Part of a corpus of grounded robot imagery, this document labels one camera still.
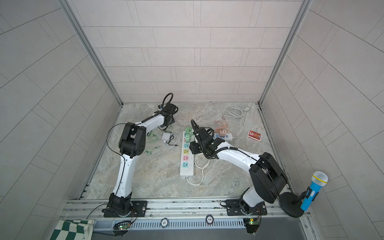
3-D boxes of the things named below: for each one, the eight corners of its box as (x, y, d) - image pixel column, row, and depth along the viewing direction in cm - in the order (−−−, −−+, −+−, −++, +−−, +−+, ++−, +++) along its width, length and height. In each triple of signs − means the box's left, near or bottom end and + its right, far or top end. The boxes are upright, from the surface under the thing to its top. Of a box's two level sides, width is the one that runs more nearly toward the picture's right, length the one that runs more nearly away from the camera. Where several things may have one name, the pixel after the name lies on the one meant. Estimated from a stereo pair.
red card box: (246, 137, 99) (247, 135, 98) (248, 131, 103) (249, 129, 101) (260, 141, 97) (261, 140, 96) (261, 135, 100) (262, 133, 99)
